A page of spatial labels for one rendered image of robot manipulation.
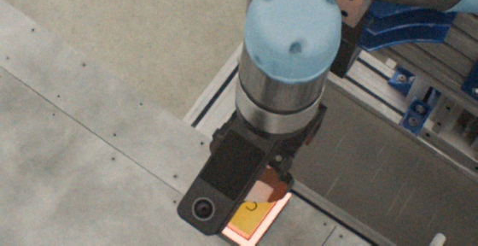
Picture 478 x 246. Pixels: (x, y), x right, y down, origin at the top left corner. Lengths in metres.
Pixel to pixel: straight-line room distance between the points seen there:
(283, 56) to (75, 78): 0.46
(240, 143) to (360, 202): 0.88
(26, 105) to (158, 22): 0.99
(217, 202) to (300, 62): 0.21
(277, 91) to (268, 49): 0.06
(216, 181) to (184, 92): 1.14
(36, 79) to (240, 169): 0.35
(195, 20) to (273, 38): 1.38
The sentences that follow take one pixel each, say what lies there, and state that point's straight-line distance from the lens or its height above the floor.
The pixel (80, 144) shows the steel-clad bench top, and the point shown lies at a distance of 1.23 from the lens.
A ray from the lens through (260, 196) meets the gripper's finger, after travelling 1.12.
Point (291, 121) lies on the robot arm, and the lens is 0.94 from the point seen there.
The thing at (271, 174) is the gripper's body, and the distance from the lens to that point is 1.05.
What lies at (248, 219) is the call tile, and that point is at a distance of 1.16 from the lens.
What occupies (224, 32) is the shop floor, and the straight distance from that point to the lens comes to 2.21.
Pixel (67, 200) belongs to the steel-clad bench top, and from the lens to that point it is 1.20.
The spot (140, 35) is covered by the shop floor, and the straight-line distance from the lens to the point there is 2.20.
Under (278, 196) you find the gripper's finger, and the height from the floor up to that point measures 0.91.
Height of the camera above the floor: 1.93
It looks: 65 degrees down
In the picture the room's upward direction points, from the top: 8 degrees clockwise
